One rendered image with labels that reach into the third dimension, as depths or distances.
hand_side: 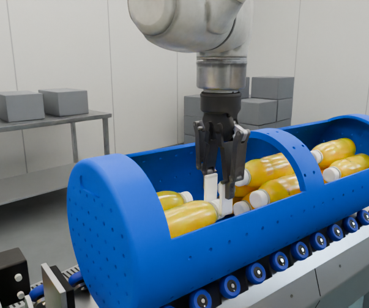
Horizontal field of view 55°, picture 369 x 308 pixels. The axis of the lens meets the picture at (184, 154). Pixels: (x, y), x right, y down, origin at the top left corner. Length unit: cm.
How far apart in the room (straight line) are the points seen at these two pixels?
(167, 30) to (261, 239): 43
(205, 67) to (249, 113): 358
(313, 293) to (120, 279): 52
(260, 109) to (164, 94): 159
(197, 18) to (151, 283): 37
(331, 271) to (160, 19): 77
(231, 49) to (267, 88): 392
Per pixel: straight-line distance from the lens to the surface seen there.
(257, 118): 414
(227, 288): 74
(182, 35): 46
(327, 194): 84
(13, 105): 324
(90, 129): 446
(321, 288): 98
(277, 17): 641
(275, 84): 447
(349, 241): 107
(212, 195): 72
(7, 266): 81
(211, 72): 62
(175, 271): 58
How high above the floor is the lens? 139
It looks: 15 degrees down
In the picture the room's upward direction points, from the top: straight up
